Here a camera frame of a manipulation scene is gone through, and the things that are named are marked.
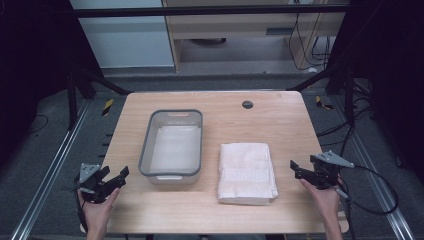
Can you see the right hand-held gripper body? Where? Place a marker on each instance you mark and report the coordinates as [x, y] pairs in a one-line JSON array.
[[326, 170]]

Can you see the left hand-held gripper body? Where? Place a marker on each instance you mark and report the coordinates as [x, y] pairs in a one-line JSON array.
[[89, 173]]

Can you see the person's right hand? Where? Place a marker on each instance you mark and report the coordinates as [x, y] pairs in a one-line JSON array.
[[325, 203]]

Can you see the person's left hand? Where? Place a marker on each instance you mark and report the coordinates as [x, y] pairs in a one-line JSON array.
[[97, 213]]

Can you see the white folded towel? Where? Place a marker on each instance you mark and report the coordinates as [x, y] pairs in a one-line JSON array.
[[246, 173]]

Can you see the grey plastic basin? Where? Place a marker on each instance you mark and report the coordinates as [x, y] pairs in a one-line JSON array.
[[173, 150]]

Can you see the yellow black striped tape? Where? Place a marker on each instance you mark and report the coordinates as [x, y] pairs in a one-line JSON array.
[[321, 103]]

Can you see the black metal stand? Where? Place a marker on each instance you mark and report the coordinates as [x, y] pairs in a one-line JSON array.
[[348, 96], [72, 100]]

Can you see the dark curtain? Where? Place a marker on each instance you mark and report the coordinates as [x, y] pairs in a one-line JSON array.
[[393, 66], [33, 60]]

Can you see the white cabinet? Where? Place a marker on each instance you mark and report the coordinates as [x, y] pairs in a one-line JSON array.
[[126, 40]]

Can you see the light wooden desk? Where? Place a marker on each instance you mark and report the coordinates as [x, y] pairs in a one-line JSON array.
[[233, 25]]

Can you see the black horizontal bar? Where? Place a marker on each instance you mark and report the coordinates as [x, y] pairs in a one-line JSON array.
[[200, 10]]

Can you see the aluminium floor rail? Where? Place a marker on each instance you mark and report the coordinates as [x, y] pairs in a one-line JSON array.
[[373, 173], [56, 163]]

